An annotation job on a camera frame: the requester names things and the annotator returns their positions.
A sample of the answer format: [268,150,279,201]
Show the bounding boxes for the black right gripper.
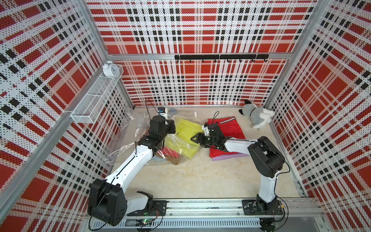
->
[190,132,216,148]

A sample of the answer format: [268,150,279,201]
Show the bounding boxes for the red trousers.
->
[208,117,245,159]
[158,147,180,158]

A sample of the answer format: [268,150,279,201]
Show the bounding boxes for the lime green trousers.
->
[165,118,203,159]

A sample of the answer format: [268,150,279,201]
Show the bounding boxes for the purple trousers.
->
[212,153,249,161]

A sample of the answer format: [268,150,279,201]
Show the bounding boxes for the clear plastic vacuum bag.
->
[104,108,203,168]

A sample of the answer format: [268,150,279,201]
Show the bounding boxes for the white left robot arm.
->
[88,116,176,226]

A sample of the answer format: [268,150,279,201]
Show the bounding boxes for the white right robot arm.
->
[190,123,286,216]

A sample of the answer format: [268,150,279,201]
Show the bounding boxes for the light blue folded garment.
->
[151,155,167,162]

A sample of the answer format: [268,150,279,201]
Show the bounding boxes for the grey white plush toy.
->
[239,100,275,129]

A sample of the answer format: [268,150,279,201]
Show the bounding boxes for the white alarm clock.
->
[102,61,119,77]

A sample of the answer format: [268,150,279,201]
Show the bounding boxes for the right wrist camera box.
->
[202,124,210,136]

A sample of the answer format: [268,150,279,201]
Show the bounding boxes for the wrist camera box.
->
[202,124,210,136]
[158,107,169,119]

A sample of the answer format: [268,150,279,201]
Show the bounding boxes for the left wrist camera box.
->
[158,107,169,119]

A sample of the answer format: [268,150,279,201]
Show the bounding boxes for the white wire wall shelf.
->
[71,64,123,124]

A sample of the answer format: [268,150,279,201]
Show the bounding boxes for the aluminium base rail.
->
[89,198,330,232]

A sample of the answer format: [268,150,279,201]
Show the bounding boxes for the black wall hook rail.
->
[174,54,269,61]

